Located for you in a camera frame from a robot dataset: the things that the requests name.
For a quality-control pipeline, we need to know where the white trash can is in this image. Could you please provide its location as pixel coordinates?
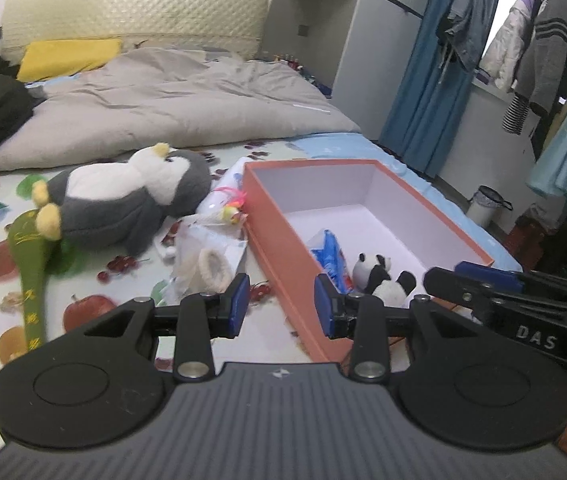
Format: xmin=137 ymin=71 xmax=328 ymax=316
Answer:
xmin=466 ymin=185 xmax=513 ymax=228

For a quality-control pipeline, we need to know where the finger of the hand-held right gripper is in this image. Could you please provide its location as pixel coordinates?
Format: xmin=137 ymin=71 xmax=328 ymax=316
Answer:
xmin=454 ymin=261 xmax=527 ymax=293
xmin=422 ymin=266 xmax=499 ymax=313

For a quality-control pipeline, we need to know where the black curtain rod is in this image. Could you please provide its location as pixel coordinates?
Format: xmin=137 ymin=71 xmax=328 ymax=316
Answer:
xmin=363 ymin=0 xmax=427 ymax=18

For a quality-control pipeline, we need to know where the hanging white puffy jacket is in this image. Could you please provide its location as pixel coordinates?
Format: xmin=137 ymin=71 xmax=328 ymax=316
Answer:
xmin=478 ymin=0 xmax=547 ymax=91

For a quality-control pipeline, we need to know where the grey duvet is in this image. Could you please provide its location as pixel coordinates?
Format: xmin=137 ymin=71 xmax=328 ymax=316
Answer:
xmin=0 ymin=47 xmax=361 ymax=173

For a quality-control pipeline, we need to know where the beige quilted headboard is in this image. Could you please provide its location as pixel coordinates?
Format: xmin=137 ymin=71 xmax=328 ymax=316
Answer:
xmin=2 ymin=0 xmax=270 ymax=63

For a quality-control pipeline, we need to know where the white wardrobe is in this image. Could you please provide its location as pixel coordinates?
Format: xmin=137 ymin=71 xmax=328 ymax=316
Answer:
xmin=263 ymin=0 xmax=444 ymax=141

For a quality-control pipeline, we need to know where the yellow pillow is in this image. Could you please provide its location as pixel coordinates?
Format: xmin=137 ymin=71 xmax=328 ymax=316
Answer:
xmin=16 ymin=38 xmax=124 ymax=83

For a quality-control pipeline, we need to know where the small panda plush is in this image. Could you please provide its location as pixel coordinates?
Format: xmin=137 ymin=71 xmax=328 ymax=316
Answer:
xmin=352 ymin=252 xmax=417 ymax=308

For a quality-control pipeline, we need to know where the row of small bottles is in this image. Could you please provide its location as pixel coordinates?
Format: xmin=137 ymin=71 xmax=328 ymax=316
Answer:
xmin=258 ymin=51 xmax=331 ymax=98

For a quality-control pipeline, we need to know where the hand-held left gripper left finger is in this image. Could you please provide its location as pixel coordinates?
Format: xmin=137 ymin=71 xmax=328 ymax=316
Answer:
xmin=83 ymin=272 xmax=252 ymax=382

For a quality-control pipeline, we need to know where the green plush stick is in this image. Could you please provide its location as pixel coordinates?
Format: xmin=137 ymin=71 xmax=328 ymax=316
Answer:
xmin=6 ymin=207 xmax=59 ymax=358

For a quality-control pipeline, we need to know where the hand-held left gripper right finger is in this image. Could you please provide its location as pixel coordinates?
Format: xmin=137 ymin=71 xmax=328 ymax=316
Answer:
xmin=314 ymin=273 xmax=469 ymax=380

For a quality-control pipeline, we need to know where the clear plastic bag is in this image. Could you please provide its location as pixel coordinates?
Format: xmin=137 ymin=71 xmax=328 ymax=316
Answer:
xmin=160 ymin=247 xmax=244 ymax=306

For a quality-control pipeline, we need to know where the fruit printed bed sheet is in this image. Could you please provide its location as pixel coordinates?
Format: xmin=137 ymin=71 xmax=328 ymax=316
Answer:
xmin=0 ymin=132 xmax=521 ymax=411

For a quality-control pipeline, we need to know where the orange cardboard box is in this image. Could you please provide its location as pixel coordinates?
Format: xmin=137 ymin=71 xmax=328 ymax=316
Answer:
xmin=242 ymin=159 xmax=495 ymax=363

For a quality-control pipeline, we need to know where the white fuzzy pad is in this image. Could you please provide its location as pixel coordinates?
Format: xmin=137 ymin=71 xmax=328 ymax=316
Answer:
xmin=198 ymin=249 xmax=234 ymax=292

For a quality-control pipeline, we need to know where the hanging denim jacket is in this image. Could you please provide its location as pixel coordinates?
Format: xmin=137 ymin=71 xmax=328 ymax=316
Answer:
xmin=436 ymin=0 xmax=501 ymax=73

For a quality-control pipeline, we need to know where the hanging grey striped sweater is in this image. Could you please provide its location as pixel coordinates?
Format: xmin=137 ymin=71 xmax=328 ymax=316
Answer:
xmin=503 ymin=0 xmax=567 ymax=133

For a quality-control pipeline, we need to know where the white bottle with pink band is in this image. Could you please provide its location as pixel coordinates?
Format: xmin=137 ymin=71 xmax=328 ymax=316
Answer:
xmin=197 ymin=185 xmax=244 ymax=221

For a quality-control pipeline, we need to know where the grey white penguin plush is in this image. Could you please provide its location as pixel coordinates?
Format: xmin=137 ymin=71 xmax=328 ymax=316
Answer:
xmin=32 ymin=142 xmax=212 ymax=256

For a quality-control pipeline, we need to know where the blue curtain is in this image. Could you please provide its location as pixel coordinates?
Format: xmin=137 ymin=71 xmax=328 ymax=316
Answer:
xmin=379 ymin=0 xmax=507 ymax=178

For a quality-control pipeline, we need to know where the blue white plastic packet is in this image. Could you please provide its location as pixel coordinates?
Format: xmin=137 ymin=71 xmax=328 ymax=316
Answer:
xmin=309 ymin=229 xmax=355 ymax=293

